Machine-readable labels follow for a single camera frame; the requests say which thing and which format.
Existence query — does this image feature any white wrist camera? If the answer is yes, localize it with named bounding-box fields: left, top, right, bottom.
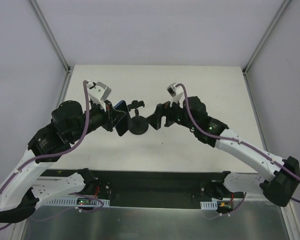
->
left=166, top=83, right=184, bottom=107
left=86, top=81, right=112, bottom=112

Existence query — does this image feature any aluminium frame post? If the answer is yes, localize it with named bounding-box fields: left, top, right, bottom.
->
left=27, top=0, right=71, bottom=74
left=242, top=0, right=292, bottom=76

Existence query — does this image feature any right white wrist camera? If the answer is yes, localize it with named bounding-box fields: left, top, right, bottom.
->
left=166, top=83, right=184, bottom=107

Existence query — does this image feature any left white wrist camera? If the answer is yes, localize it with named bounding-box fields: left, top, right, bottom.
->
left=86, top=81, right=112, bottom=112

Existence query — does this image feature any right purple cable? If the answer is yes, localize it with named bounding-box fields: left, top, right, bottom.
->
left=174, top=83, right=300, bottom=222

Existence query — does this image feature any left white slotted cable duct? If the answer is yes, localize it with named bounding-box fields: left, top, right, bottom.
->
left=44, top=196, right=110, bottom=208

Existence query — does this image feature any white slotted cable duct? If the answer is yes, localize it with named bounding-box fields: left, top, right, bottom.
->
left=200, top=200, right=218, bottom=211
left=44, top=196, right=110, bottom=208

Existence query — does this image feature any right aluminium frame post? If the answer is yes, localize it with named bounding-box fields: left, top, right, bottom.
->
left=242, top=0, right=292, bottom=76

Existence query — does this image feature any right white slotted cable duct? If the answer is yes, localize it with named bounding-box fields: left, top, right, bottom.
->
left=200, top=200, right=218, bottom=211

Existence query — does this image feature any purple cable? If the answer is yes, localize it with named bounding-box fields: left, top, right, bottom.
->
left=174, top=83, right=300, bottom=222
left=0, top=79, right=106, bottom=232

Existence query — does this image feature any black phone stand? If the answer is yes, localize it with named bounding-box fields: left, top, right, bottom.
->
left=127, top=100, right=149, bottom=136

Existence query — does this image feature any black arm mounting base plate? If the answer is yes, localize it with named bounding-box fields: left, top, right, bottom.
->
left=44, top=169, right=265, bottom=208

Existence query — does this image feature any right orange connector board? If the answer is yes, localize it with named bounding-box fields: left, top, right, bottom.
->
left=218, top=201, right=233, bottom=209

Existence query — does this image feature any left green lit circuit board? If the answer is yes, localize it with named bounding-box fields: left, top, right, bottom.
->
left=76, top=197, right=98, bottom=206

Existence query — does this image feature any left aluminium frame post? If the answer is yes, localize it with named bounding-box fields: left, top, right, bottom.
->
left=27, top=0, right=71, bottom=74

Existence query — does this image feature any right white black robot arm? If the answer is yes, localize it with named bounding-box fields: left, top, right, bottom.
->
left=146, top=96, right=300, bottom=207

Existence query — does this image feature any blue cased smartphone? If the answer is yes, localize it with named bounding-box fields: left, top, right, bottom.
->
left=114, top=100, right=132, bottom=137

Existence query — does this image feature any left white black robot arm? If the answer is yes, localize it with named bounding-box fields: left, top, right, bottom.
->
left=0, top=100, right=131, bottom=225

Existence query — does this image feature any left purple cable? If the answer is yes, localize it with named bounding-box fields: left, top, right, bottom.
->
left=0, top=79, right=106, bottom=232

